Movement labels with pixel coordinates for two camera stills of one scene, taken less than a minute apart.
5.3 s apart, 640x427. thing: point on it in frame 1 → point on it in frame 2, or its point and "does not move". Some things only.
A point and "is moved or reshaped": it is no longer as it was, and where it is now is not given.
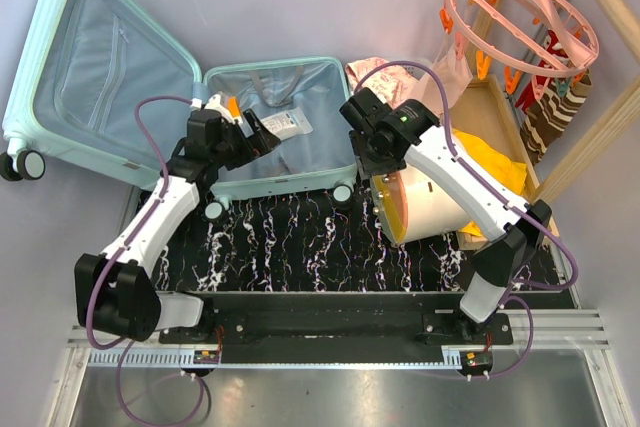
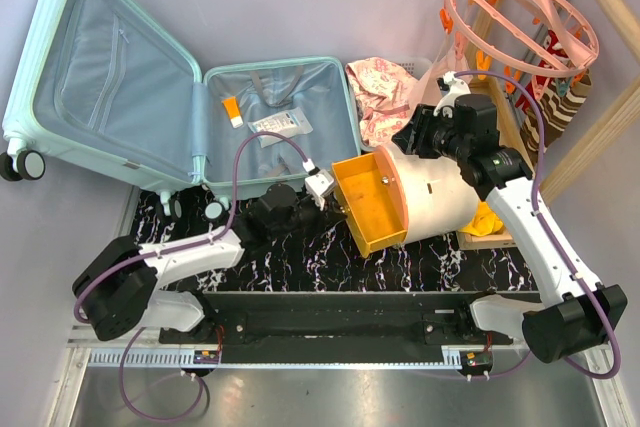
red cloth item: [552, 43] does not move
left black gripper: [262, 140] → [327, 218]
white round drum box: [408, 203] is moved or reshaped
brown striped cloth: [550, 115] does not move
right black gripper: [368, 166] → [415, 133]
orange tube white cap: [234, 108] does not move
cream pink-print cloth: [389, 83] does not move
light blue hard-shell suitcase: [92, 83] does not move
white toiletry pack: [287, 124] does not move
